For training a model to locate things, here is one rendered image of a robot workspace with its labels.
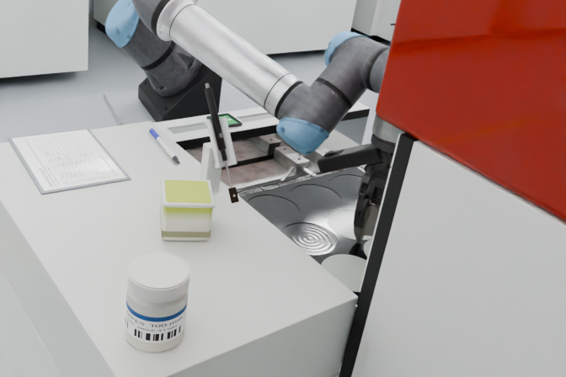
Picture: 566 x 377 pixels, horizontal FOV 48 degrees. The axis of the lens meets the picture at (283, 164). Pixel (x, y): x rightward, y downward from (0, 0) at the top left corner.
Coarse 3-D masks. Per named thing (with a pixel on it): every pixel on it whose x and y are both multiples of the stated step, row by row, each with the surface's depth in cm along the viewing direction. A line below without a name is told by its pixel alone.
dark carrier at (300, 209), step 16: (320, 176) 135; (336, 176) 136; (352, 176) 137; (256, 192) 125; (272, 192) 126; (288, 192) 127; (304, 192) 128; (320, 192) 129; (336, 192) 130; (352, 192) 131; (256, 208) 120; (272, 208) 121; (288, 208) 121; (304, 208) 122; (320, 208) 123; (336, 208) 124; (352, 208) 125; (272, 224) 115; (288, 224) 116; (304, 224) 117; (320, 224) 118; (304, 240) 113; (320, 240) 113; (336, 240) 114; (352, 240) 115; (368, 240) 115; (320, 256) 109
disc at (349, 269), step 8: (336, 256) 110; (344, 256) 110; (352, 256) 110; (328, 264) 107; (336, 264) 107; (344, 264) 108; (352, 264) 108; (360, 264) 108; (336, 272) 105; (344, 272) 106; (352, 272) 106; (360, 272) 106; (344, 280) 104; (352, 280) 104; (360, 280) 104; (352, 288) 102
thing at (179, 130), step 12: (252, 108) 147; (360, 108) 157; (168, 120) 134; (180, 120) 135; (192, 120) 136; (204, 120) 137; (240, 120) 139; (252, 120) 141; (264, 120) 141; (276, 120) 142; (168, 132) 129; (180, 132) 131; (192, 132) 130; (204, 132) 131
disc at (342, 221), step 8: (328, 216) 121; (336, 216) 121; (344, 216) 122; (352, 216) 122; (328, 224) 118; (336, 224) 119; (344, 224) 119; (352, 224) 120; (336, 232) 116; (344, 232) 117; (352, 232) 117
